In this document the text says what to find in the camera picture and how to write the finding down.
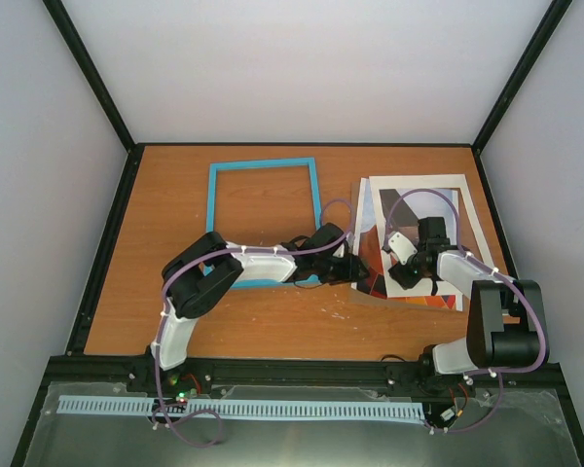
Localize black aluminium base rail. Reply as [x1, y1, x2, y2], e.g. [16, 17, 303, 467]
[45, 354, 563, 402]

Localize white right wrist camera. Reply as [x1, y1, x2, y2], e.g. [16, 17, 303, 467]
[382, 232, 418, 267]

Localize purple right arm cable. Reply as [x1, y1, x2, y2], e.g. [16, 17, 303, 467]
[383, 186, 550, 435]

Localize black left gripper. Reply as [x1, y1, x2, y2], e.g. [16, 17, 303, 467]
[314, 251, 369, 285]

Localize black enclosure frame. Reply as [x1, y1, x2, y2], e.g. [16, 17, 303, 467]
[12, 1, 571, 466]

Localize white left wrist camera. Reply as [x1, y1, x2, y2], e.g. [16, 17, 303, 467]
[332, 233, 354, 258]

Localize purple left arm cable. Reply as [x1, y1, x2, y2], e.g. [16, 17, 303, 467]
[152, 198, 355, 448]

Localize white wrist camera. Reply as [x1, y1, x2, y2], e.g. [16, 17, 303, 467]
[382, 232, 418, 267]
[332, 233, 354, 258]

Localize hot air balloon photo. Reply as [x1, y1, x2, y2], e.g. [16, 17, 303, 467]
[352, 178, 463, 311]

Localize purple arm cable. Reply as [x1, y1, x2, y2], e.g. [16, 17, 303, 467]
[152, 198, 355, 448]
[383, 186, 550, 435]

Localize blue wooden picture frame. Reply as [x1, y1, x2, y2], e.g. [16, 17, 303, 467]
[205, 157, 322, 289]

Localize white picture mat board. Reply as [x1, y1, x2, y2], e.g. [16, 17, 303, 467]
[367, 173, 495, 299]

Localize light blue slotted cable duct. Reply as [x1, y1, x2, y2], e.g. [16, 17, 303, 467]
[55, 395, 424, 424]

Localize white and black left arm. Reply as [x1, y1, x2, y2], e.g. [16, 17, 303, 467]
[148, 223, 369, 392]

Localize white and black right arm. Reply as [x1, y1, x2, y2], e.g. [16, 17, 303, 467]
[384, 217, 549, 380]

